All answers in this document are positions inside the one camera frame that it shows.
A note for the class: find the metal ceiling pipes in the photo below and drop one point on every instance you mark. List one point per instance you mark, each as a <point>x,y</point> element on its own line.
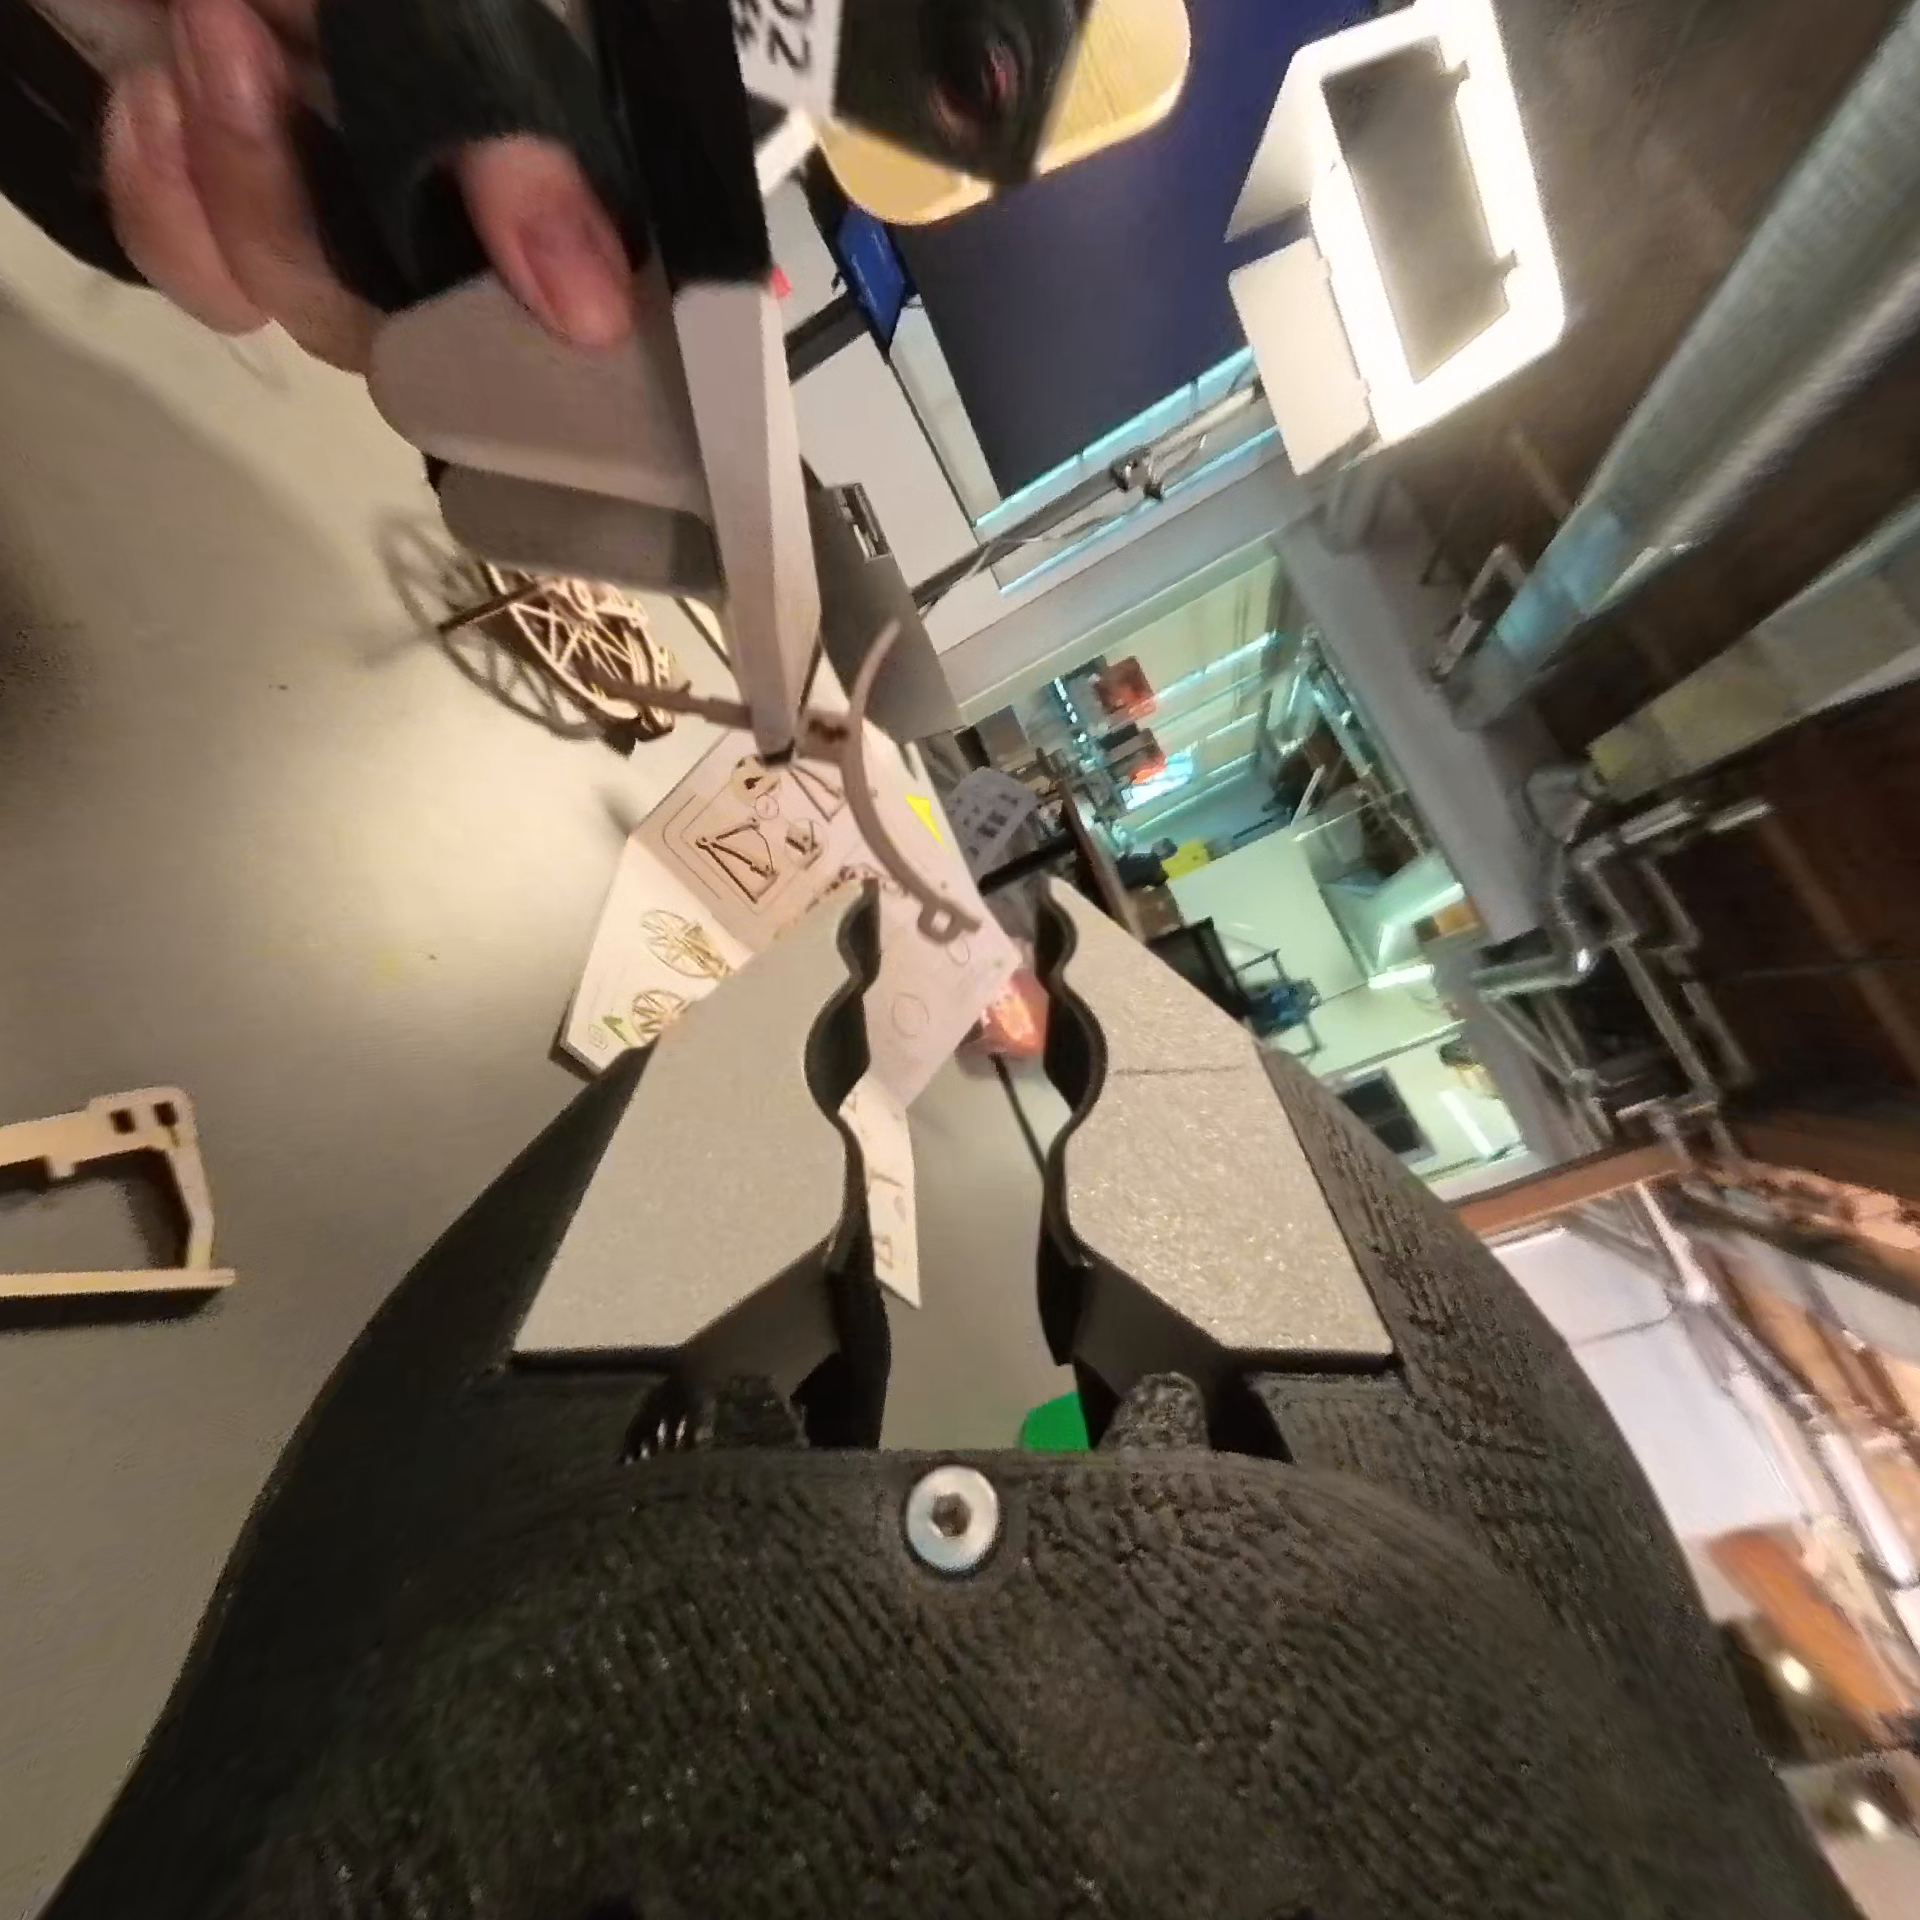
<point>1588,885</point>

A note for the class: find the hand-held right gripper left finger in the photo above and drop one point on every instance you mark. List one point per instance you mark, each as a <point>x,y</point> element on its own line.
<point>703,1169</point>

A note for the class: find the white rectangular ceiling lamp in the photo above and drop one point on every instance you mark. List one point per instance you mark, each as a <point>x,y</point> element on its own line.
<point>1304,329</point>

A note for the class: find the wooden offcut frame piece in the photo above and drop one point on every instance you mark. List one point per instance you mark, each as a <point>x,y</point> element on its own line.
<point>173,1185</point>

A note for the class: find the wooden bicycle model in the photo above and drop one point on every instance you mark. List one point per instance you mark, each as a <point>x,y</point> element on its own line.
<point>570,629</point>

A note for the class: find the metal ventilation duct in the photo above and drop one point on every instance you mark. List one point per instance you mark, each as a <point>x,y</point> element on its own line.
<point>1724,376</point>

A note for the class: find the person's left hand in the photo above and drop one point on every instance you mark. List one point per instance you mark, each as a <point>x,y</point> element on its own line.
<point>241,181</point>

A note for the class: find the grey box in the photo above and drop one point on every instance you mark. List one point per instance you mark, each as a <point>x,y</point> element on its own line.
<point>884,602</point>

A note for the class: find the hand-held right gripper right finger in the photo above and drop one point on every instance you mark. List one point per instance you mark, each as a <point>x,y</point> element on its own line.
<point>1216,1202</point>

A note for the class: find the green panel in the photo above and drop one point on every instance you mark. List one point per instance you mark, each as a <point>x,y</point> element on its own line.
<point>1053,1422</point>

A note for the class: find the paper instruction booklet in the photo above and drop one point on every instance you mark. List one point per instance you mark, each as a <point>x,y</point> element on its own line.
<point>703,855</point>

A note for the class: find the curved wooden arc part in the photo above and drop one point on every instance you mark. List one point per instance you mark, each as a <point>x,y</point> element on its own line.
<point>857,781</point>

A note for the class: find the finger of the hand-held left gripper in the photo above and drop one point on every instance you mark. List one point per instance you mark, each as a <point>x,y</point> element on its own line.
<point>758,495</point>
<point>556,405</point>

